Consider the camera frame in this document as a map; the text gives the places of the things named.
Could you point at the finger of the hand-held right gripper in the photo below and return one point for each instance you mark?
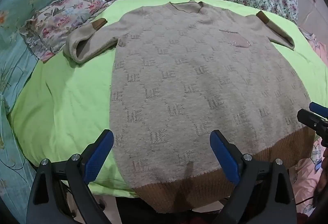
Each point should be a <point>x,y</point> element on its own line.
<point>307,117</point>
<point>317,107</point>

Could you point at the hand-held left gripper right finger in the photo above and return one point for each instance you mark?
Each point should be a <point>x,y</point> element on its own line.
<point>225,155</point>

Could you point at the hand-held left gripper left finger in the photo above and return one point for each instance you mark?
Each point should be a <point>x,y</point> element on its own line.
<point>98,155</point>

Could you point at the beige knit sweater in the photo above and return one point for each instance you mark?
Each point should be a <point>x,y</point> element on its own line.
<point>192,73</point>

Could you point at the pink printed blanket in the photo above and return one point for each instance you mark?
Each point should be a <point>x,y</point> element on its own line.
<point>305,180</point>

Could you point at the green bed sheet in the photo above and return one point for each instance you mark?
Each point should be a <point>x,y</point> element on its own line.
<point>64,101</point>

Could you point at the floral ruffled pillow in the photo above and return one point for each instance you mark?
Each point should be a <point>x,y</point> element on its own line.
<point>59,16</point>

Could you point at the teal floral quilt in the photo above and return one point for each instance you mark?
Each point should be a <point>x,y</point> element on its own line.
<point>15,34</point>

